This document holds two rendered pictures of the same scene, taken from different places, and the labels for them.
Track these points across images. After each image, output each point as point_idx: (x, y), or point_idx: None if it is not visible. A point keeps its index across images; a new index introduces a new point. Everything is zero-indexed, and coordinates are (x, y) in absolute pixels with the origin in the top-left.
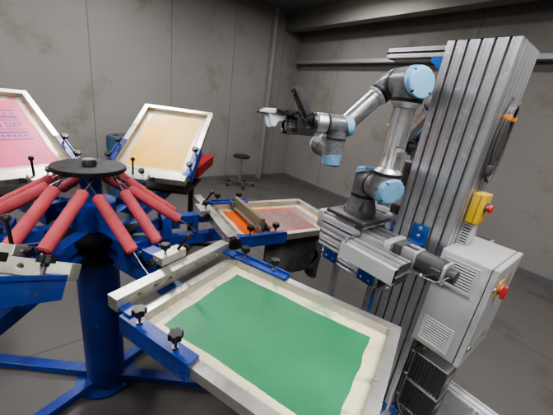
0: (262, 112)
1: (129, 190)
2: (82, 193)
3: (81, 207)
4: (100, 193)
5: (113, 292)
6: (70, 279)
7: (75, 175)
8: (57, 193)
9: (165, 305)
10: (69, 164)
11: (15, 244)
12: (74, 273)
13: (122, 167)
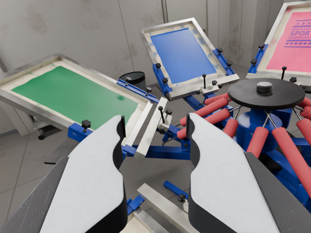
0: (187, 131)
1: (265, 130)
2: (222, 113)
3: (215, 122)
4: (261, 118)
5: (146, 185)
6: (134, 157)
7: (229, 96)
8: (223, 104)
9: (149, 229)
10: (254, 83)
11: (159, 124)
12: (138, 156)
13: (280, 103)
